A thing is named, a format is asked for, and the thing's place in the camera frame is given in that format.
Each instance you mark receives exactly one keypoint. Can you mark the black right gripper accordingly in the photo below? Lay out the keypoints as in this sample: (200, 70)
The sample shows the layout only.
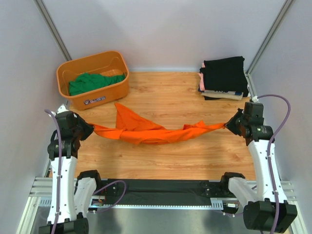
(229, 125)

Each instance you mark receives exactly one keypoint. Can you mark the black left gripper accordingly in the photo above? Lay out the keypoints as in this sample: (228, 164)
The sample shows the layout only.
(88, 128)

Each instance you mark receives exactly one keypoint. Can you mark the orange t shirt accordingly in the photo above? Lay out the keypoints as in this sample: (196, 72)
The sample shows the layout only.
(133, 128)

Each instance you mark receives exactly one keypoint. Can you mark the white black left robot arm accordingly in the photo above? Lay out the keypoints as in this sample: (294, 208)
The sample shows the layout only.
(70, 196)

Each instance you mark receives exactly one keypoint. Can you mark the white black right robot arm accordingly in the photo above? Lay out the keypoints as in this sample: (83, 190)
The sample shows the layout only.
(266, 207)

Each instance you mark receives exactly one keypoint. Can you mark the beige folded t shirt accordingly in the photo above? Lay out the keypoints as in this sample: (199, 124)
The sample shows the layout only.
(221, 94)

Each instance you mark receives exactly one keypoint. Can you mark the black bottom folded t shirt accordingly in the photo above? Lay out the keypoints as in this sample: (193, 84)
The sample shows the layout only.
(212, 98)

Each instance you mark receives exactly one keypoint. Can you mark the black folded t shirt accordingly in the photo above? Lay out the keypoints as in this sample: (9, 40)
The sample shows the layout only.
(212, 98)
(225, 74)

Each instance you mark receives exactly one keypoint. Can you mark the green t shirt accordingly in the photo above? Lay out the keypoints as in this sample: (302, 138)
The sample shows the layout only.
(88, 82)

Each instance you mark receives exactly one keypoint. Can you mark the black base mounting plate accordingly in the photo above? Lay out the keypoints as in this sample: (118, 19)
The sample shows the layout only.
(158, 199)

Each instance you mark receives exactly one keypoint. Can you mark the orange plastic basket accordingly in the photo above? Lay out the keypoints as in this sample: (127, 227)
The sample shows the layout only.
(108, 63)

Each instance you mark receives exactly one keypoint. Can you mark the aluminium right corner post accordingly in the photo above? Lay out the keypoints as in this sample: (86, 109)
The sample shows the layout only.
(270, 34)

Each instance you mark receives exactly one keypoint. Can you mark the aluminium corner post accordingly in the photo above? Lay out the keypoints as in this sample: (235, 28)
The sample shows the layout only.
(270, 34)
(51, 26)

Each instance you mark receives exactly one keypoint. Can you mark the aluminium right side rail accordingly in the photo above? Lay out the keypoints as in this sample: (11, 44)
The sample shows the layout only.
(263, 149)

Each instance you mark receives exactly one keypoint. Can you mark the aluminium front frame rail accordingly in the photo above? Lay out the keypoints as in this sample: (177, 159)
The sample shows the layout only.
(209, 188)

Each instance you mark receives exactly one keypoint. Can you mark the aluminium left corner post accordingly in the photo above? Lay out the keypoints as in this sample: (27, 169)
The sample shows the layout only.
(51, 26)

